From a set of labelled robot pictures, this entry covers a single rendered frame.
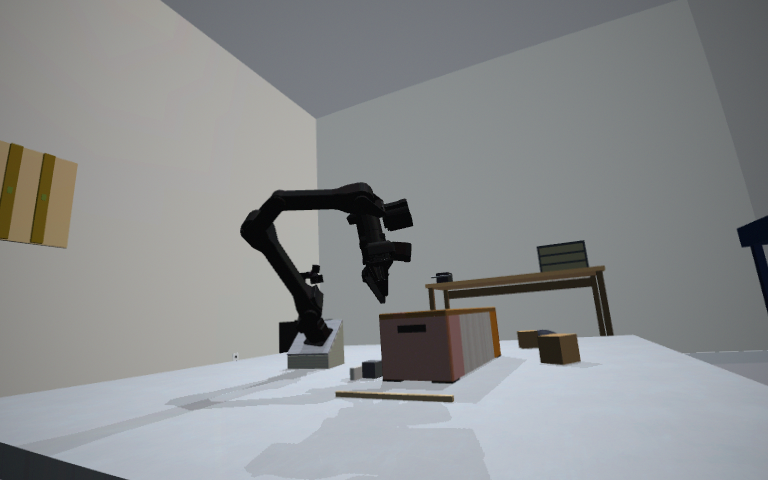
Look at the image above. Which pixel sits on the tan flat bar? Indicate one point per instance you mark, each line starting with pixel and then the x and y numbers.
pixel 416 397

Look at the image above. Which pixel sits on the brown cube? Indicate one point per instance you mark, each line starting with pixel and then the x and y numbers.
pixel 559 349

